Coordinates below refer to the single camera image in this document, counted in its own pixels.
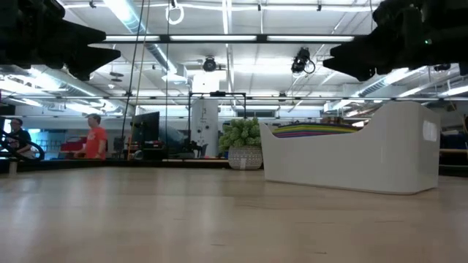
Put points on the purple plastic measuring cup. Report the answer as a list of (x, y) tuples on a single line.
[(314, 134)]

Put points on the person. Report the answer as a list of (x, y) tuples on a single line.
[(16, 124), (96, 142)]

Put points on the black overhead rig camera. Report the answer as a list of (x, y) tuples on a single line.
[(300, 60)]

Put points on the white plastic basket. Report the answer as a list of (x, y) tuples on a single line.
[(347, 160)]

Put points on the black aluminium rig frame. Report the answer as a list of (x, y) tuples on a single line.
[(164, 38)]

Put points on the black monitor screen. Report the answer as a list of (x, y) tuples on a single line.
[(146, 128)]

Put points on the black round ceiling fixture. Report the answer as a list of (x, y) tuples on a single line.
[(209, 64)]

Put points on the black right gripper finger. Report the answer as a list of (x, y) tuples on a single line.
[(365, 44), (354, 67)]

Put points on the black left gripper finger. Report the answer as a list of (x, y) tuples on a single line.
[(80, 34), (89, 60)]

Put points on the green potted succulent plant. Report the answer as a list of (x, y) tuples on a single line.
[(241, 135)]

